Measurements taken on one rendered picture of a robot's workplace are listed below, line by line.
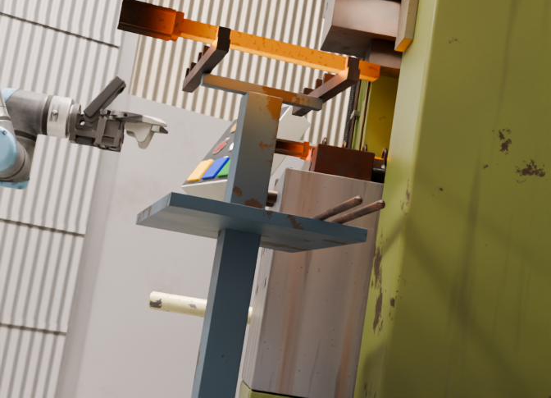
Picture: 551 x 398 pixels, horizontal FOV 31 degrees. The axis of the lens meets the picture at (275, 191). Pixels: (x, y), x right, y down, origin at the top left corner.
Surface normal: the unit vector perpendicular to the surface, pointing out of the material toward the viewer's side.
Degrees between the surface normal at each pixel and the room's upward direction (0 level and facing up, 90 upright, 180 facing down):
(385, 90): 90
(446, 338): 90
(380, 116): 90
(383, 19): 90
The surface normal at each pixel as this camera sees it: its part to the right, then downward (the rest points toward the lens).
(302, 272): 0.08, -0.13
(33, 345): 0.47, -0.06
